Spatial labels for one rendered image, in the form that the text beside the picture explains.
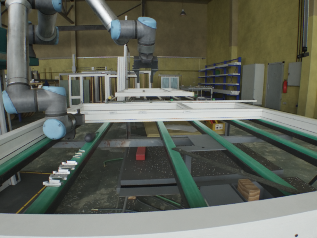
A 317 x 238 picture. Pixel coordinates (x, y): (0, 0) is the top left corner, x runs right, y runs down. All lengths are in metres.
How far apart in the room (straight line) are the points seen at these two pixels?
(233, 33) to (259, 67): 3.79
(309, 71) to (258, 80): 3.09
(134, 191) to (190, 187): 0.59
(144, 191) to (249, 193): 0.53
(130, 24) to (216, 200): 0.83
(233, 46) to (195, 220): 12.94
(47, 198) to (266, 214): 0.42
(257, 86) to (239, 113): 8.86
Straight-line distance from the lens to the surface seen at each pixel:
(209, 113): 1.32
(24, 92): 0.85
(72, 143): 1.02
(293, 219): 0.34
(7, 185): 1.89
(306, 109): 7.91
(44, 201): 0.48
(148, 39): 0.98
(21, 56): 0.93
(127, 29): 0.95
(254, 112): 1.48
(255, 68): 10.19
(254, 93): 10.18
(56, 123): 0.83
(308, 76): 7.90
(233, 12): 13.65
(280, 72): 9.57
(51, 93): 0.83
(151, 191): 1.03
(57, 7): 1.18
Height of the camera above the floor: 1.11
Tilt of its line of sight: 11 degrees down
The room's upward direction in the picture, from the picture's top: straight up
